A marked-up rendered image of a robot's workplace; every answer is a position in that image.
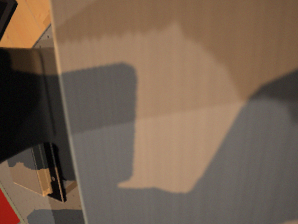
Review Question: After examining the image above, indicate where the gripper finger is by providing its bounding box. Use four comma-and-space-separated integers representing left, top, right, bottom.
0, 47, 77, 181

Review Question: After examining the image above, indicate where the black rectangular frame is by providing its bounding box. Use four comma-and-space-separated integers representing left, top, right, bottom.
43, 142, 78, 203

